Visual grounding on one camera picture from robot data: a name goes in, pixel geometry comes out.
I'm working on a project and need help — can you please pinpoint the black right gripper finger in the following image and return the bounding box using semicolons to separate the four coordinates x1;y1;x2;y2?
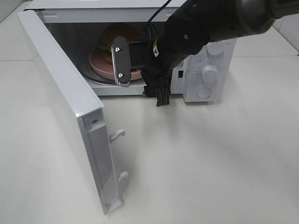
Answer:
142;23;158;42
142;70;172;107

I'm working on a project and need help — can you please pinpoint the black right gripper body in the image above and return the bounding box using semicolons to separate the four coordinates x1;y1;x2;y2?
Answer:
127;38;178;88

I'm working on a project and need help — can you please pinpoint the burger with lettuce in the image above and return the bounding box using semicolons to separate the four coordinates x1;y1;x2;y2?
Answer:
98;23;139;65

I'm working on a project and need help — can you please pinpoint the pink plate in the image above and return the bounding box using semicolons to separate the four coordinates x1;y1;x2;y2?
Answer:
89;48;143;81

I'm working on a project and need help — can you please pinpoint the white microwave door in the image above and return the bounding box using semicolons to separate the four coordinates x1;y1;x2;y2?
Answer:
17;10;128;214

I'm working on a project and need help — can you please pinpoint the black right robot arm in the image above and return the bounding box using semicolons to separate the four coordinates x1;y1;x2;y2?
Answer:
141;0;299;106

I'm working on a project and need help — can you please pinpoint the white warning label sticker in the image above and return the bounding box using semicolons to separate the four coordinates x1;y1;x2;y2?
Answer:
175;61;185;70

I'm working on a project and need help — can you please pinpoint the round door release button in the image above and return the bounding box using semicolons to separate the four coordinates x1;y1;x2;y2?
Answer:
197;87;212;99

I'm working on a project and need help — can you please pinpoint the white microwave oven body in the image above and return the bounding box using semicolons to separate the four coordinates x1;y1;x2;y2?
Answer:
18;0;236;102

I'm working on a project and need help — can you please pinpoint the white lower microwave knob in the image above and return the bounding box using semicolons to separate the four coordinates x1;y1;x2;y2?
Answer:
200;65;218;83

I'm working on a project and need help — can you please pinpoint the white microwave knob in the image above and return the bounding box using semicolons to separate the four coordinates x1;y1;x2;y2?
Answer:
206;41;225;56
200;65;218;83

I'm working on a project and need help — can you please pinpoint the white upper microwave knob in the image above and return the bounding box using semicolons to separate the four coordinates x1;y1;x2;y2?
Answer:
206;41;225;56

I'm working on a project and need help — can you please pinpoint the glass microwave turntable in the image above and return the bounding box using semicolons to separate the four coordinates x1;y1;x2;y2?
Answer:
82;53;144;85

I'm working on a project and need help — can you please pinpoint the black camera cable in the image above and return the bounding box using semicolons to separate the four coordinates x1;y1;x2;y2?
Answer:
137;0;172;42

